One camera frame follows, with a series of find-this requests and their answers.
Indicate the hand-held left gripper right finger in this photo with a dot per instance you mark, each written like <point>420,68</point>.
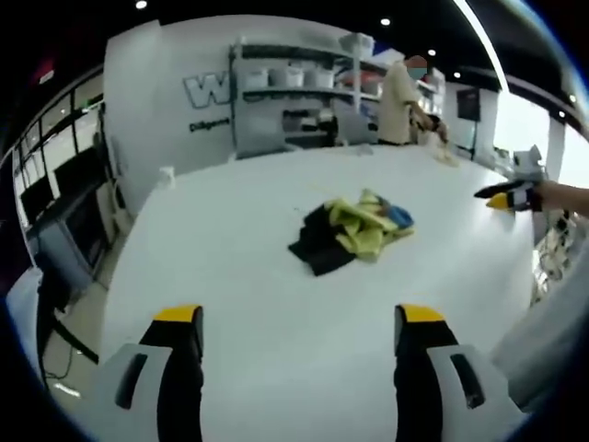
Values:
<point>414,368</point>

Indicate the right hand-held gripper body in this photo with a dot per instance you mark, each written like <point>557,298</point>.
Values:
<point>529,162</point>

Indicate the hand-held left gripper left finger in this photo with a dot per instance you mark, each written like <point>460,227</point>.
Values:
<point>181,368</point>

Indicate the yellow black blue garment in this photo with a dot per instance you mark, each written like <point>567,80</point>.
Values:
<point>354,230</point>

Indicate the black white patterned cloth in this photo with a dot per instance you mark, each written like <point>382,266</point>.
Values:
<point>554,248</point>

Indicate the cream cloth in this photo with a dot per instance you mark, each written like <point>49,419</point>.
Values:
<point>445,154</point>

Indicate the person's white clothing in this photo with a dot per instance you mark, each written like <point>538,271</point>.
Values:
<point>547,336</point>

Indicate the desk with dark monitors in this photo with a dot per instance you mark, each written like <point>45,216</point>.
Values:
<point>78,216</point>

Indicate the small white table object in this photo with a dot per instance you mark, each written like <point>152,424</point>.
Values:
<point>166,177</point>

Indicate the grey metal shelf unit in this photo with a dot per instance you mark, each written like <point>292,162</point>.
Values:
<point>294,92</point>

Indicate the black wall screen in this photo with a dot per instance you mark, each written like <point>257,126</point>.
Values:
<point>468,103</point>

